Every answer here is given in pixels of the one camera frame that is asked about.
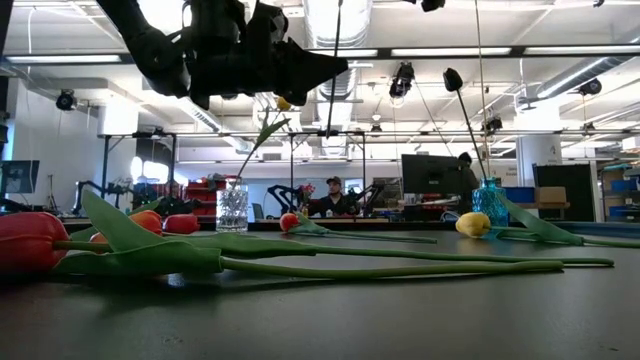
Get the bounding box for red artificial tulip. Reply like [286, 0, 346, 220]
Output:
[0, 189, 565, 280]
[162, 213, 201, 236]

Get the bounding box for orange artificial tulip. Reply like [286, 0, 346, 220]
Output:
[89, 209, 615, 267]
[278, 211, 439, 245]

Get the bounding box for cardboard box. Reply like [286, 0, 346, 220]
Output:
[533, 186, 568, 204]

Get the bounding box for black computer monitor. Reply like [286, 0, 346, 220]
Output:
[401, 153, 464, 196]

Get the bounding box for red storage bins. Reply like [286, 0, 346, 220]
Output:
[184, 177, 221, 217]

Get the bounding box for black cabinet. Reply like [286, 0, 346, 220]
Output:
[532, 163, 601, 222]

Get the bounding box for blue glass vase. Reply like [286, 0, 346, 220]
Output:
[472, 177, 510, 227]

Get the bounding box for seated person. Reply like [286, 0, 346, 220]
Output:
[307, 174, 359, 219]

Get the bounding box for dark computer monitor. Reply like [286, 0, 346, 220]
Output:
[0, 159, 41, 195]

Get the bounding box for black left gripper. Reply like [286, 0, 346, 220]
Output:
[187, 0, 349, 111]

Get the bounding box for standing person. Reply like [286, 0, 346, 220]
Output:
[457, 151, 481, 211]

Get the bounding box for blue storage bin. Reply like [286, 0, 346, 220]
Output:
[502, 186, 536, 204]

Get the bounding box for yellow artificial tulip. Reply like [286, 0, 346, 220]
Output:
[454, 192, 640, 250]
[234, 96, 294, 189]

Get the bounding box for black table mat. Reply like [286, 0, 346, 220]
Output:
[0, 228, 640, 360]

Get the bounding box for clear glass vase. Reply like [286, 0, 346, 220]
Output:
[215, 177, 250, 234]

